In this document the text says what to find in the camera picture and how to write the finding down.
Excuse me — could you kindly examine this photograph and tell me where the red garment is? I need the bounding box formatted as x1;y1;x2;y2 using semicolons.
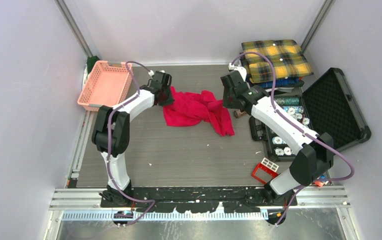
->
163;86;235;137

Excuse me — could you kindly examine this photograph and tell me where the yellow plaid flannel shirt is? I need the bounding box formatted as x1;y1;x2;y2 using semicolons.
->
240;39;314;84

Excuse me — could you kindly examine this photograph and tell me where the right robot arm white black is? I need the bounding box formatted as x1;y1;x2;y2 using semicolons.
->
220;70;334;205

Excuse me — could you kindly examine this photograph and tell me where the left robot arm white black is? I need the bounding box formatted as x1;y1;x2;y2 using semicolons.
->
91;71;174;207

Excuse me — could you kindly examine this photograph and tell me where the pink plastic laundry basket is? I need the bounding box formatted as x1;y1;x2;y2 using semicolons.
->
77;60;132;112

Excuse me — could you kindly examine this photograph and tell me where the brown poker chip roll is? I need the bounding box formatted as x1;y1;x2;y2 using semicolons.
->
233;109;247;119

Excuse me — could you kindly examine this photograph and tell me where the blue plaid folded shirt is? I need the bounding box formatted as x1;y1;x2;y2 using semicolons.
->
256;77;305;89

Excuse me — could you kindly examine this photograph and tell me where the green and white cloth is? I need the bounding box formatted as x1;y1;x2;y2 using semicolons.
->
83;55;100;80

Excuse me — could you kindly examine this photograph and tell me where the black foam-lined carrying case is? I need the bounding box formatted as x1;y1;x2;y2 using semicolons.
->
249;67;372;163

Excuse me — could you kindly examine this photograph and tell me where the blue toy figure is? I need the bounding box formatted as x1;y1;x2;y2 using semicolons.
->
313;174;330;188

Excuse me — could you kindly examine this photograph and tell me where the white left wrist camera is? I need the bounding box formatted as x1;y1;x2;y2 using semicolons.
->
148;70;165;78

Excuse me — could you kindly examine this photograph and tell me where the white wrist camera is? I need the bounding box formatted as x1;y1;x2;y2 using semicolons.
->
228;63;247;82
148;70;165;78

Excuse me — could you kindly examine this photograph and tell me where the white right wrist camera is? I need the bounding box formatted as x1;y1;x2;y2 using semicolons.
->
228;63;247;82

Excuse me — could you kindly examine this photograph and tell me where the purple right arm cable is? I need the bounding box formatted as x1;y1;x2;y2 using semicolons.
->
228;50;356;227

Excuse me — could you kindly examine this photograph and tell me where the red plastic frame block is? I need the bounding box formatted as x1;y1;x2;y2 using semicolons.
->
250;157;279;185

